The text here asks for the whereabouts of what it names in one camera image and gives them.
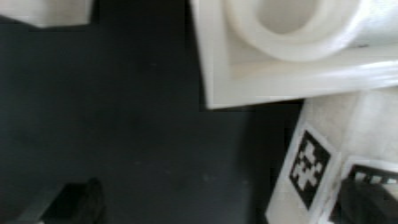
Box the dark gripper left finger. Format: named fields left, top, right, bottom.
left=16, top=178, right=108, bottom=224

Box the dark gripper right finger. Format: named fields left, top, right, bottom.
left=332, top=180, right=398, bottom=224

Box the white table leg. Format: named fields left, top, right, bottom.
left=0, top=0, right=94, bottom=28
left=265, top=88, right=398, bottom=224

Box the white square tabletop part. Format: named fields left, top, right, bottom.
left=188, top=0, right=398, bottom=109

